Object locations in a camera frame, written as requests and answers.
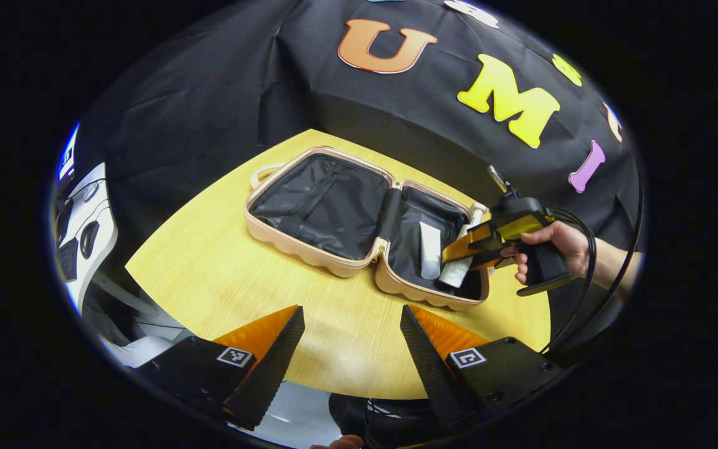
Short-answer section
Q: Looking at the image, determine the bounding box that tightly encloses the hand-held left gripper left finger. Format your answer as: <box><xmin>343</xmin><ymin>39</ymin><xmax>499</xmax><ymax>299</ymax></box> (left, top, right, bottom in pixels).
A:
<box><xmin>130</xmin><ymin>304</ymin><xmax>306</xmax><ymax>432</ymax></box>

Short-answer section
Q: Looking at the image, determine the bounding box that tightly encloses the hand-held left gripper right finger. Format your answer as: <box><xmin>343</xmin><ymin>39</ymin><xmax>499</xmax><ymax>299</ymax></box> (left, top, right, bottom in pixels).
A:
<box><xmin>399</xmin><ymin>304</ymin><xmax>570</xmax><ymax>435</ymax></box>

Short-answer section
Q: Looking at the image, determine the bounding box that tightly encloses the white pump bottle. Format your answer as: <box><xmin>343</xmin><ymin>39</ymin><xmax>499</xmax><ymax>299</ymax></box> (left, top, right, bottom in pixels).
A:
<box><xmin>438</xmin><ymin>203</ymin><xmax>489</xmax><ymax>289</ymax></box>

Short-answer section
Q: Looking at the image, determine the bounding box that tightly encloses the white skin care tube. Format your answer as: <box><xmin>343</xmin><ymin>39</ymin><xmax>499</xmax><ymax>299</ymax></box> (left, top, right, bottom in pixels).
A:
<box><xmin>419</xmin><ymin>221</ymin><xmax>443</xmax><ymax>280</ymax></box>

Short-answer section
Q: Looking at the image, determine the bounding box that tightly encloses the pink hard-shell suitcase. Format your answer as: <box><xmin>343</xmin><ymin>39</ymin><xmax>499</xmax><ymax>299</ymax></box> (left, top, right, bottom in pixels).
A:
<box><xmin>244</xmin><ymin>147</ymin><xmax>492</xmax><ymax>311</ymax></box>

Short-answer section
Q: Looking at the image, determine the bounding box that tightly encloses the person's dark clothing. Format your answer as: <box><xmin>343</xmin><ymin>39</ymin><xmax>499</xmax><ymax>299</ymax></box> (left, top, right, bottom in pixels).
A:
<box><xmin>328</xmin><ymin>393</ymin><xmax>453</xmax><ymax>449</ymax></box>

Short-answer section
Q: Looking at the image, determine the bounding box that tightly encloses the white equipment with black parts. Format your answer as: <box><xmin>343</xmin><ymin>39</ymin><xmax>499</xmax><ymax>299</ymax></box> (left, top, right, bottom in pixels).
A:
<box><xmin>54</xmin><ymin>161</ymin><xmax>120</xmax><ymax>312</ymax></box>

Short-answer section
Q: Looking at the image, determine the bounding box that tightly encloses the black backdrop cloth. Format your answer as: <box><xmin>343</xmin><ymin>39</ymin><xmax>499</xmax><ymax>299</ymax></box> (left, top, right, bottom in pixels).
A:
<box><xmin>72</xmin><ymin>0</ymin><xmax>645</xmax><ymax>362</ymax></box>

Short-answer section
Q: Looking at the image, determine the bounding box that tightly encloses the monitor screen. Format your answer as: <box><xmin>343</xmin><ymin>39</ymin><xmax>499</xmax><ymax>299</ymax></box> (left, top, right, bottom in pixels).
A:
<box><xmin>57</xmin><ymin>122</ymin><xmax>80</xmax><ymax>183</ymax></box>

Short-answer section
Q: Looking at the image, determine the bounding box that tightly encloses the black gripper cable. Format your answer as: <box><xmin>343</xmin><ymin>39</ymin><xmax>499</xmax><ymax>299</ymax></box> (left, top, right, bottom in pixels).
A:
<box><xmin>555</xmin><ymin>181</ymin><xmax>645</xmax><ymax>367</ymax></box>
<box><xmin>546</xmin><ymin>207</ymin><xmax>598</xmax><ymax>356</ymax></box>

